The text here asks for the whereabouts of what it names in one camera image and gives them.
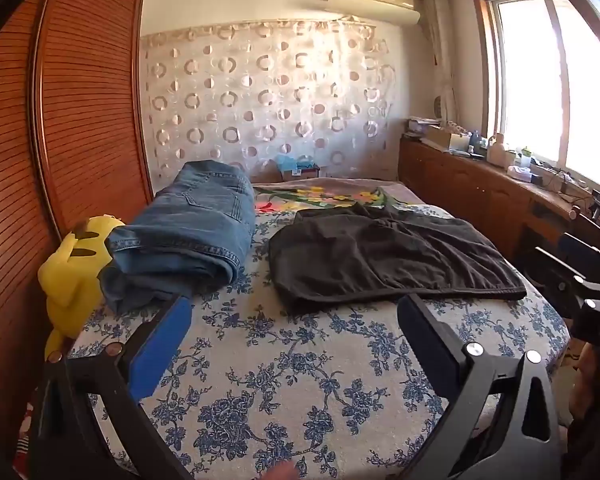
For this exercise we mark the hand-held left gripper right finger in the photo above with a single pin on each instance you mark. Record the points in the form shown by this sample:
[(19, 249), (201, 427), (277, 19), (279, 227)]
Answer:
[(425, 331)]

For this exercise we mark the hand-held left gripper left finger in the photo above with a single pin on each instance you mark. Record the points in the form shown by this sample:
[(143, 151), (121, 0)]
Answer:
[(165, 347)]

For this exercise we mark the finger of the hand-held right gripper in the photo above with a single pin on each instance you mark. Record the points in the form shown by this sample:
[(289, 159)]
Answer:
[(555, 272), (582, 251)]

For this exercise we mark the black pants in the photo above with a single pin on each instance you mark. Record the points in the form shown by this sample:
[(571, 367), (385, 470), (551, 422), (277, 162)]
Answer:
[(380, 255)]

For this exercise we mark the person's right hand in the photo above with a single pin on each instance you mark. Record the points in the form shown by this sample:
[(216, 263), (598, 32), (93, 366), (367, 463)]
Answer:
[(597, 385)]

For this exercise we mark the white tissue pack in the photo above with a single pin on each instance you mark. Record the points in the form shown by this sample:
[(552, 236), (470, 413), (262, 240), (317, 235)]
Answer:
[(520, 174)]

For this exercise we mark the green capped bottle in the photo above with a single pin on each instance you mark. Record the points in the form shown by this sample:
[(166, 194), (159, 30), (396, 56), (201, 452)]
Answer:
[(526, 157)]

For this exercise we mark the yellow plush toy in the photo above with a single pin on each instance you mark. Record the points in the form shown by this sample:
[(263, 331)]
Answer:
[(75, 280)]

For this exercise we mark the folded blue jeans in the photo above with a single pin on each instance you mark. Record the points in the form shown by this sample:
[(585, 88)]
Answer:
[(190, 225)]

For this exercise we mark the blue floral bedsheet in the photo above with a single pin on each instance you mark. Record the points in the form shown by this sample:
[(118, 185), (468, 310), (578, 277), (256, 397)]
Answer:
[(305, 370)]

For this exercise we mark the wooden sideboard cabinet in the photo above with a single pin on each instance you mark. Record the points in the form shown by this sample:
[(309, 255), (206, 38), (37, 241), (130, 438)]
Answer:
[(460, 185)]

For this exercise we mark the white plastic bottle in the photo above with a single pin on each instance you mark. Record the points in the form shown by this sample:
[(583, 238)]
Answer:
[(497, 150)]

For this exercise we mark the blue bottle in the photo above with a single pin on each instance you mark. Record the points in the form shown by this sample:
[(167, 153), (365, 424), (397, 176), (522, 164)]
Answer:
[(476, 139)]

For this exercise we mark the open cardboard box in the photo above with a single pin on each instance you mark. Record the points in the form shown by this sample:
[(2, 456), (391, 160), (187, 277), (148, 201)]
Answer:
[(447, 139)]

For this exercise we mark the colourful floral blanket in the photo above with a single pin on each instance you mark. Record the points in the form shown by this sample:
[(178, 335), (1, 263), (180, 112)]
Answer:
[(320, 195)]

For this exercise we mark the wooden framed window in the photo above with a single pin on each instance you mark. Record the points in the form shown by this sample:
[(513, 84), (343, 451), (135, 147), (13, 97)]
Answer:
[(525, 75)]

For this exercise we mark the stack of papers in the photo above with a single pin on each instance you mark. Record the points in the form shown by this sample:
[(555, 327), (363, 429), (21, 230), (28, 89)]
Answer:
[(422, 126)]

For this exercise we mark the cardboard box with blue contents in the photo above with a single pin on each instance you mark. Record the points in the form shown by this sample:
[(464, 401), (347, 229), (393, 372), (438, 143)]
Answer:
[(300, 172)]

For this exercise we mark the wooden slatted wardrobe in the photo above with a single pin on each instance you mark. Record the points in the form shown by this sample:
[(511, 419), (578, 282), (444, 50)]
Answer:
[(80, 110)]

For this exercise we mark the white corner pipe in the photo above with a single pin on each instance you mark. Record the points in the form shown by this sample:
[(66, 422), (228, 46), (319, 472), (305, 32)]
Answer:
[(437, 35)]

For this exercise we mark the sheer circle-patterned curtain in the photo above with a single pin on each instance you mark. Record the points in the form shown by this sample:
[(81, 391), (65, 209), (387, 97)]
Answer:
[(260, 100)]

